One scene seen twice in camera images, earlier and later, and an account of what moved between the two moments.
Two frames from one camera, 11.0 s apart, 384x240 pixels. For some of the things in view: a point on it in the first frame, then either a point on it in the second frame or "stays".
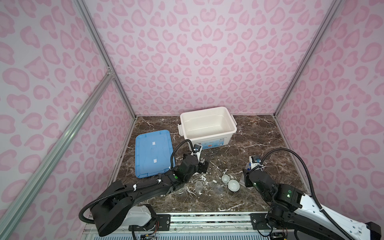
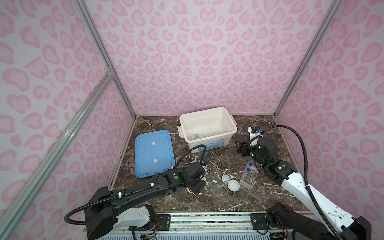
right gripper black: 246,174 to 240,148
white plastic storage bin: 211,128 stays
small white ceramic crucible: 225,178 stays
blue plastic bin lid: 153,153 stays
